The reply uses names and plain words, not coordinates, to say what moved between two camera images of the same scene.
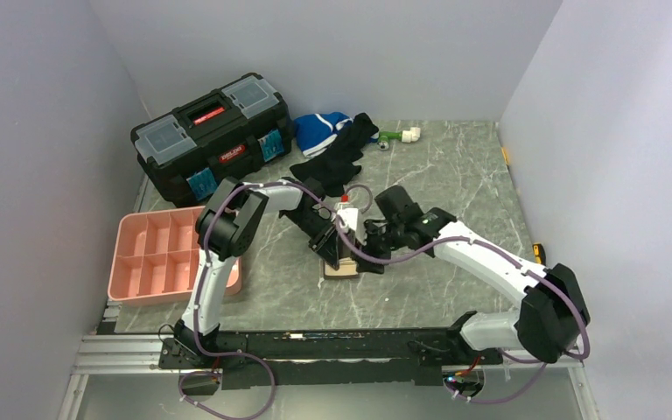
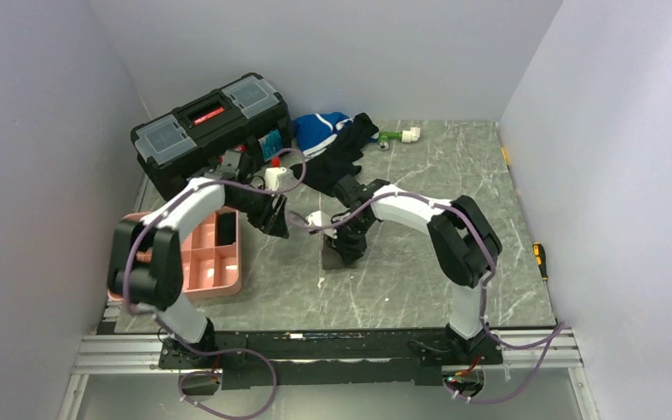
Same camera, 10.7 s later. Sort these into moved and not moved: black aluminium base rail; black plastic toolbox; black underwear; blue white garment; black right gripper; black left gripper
Moved: black left gripper; black right gripper
Not moved: blue white garment; black underwear; black plastic toolbox; black aluminium base rail
